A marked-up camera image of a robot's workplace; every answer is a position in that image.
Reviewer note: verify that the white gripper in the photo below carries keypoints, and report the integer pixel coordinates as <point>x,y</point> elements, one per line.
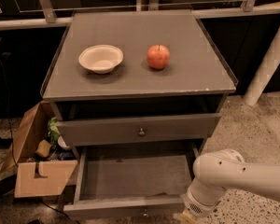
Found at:
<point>196,205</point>

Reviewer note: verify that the grey drawer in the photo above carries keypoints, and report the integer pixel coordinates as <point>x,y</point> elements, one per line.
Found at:
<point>132,180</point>
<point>95,132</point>

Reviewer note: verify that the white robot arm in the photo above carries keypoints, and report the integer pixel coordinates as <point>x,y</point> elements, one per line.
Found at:
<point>216,172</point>

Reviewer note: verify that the grey top drawer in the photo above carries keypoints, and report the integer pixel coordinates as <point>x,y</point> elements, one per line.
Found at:
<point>95,132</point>

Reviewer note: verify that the grey wooden drawer cabinet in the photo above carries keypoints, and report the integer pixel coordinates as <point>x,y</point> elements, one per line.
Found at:
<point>195,81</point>

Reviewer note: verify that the red apple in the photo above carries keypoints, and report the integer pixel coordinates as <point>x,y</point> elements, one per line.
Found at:
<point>158,56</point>

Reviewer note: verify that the white cup in box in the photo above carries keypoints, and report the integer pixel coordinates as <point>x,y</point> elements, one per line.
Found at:
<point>62,144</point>

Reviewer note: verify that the green plastic bag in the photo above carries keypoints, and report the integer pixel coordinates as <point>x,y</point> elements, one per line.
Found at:
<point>54,134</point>

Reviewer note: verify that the yellow sponge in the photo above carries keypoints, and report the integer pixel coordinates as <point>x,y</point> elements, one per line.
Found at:
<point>43,149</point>

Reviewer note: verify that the white paper bowl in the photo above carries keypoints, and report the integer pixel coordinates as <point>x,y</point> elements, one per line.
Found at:
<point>100,59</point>

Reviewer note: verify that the brown cardboard box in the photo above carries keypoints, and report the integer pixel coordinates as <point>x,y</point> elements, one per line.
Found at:
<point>36,178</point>

